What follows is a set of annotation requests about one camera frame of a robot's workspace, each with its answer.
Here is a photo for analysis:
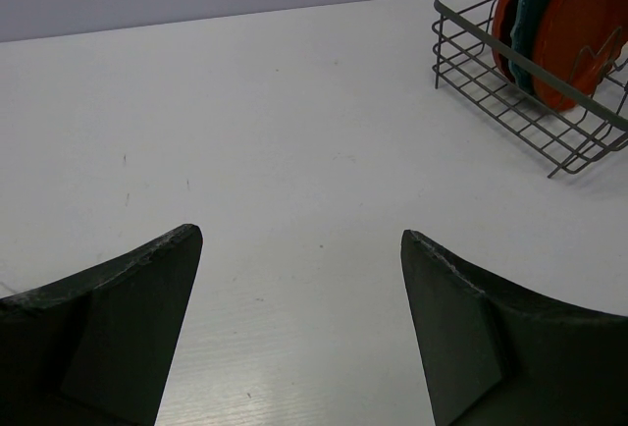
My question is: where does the orange fluted plate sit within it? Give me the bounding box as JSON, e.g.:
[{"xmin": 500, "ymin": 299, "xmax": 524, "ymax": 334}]
[
  {"xmin": 533, "ymin": 0, "xmax": 627, "ymax": 95},
  {"xmin": 492, "ymin": 0, "xmax": 539, "ymax": 84}
]

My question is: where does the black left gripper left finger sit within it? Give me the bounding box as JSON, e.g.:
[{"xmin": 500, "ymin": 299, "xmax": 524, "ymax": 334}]
[{"xmin": 1, "ymin": 224, "xmax": 202, "ymax": 425}]

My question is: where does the grey wire dish rack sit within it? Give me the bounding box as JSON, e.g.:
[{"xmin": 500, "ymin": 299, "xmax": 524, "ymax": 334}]
[{"xmin": 432, "ymin": 0, "xmax": 627, "ymax": 175}]

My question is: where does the teal scalloped ornate plate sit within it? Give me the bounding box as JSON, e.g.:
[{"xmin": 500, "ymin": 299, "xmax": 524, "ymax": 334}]
[{"xmin": 508, "ymin": 0, "xmax": 542, "ymax": 94}]

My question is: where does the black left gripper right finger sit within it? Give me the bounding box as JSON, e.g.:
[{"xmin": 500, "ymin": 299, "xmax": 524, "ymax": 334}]
[{"xmin": 400, "ymin": 230, "xmax": 627, "ymax": 425}]

